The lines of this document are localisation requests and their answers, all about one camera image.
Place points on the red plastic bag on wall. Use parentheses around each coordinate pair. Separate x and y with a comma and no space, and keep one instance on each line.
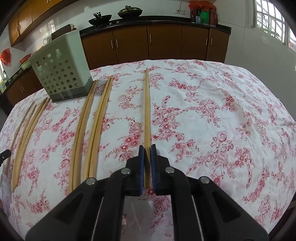
(6,57)

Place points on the black wok with lid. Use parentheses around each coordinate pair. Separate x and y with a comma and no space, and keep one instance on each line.
(130,12)

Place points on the black wok with handle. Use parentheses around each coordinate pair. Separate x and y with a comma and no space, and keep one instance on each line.
(99,19)

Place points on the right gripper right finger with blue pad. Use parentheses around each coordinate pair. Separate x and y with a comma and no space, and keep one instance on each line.
(167,180)

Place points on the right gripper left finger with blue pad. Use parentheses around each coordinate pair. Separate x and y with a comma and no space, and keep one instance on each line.
(127,181)

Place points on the white wall socket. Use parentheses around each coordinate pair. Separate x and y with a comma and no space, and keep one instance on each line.
(180,11)

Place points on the green perforated utensil holder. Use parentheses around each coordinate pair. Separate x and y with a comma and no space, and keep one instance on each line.
(62,68)

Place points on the brown lower kitchen cabinets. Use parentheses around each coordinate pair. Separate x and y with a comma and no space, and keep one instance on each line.
(130,42)

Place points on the green and red basins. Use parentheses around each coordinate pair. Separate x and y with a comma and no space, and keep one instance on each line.
(25,63)

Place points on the red and green thermos group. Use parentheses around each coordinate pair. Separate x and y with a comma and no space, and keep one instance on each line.
(203,12)

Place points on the brown upper wall cabinets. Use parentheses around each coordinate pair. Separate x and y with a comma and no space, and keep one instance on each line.
(30,15)

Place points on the window with white grille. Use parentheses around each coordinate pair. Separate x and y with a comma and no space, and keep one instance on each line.
(266,18)

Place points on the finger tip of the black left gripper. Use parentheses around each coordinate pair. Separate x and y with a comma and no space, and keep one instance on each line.
(4,155)

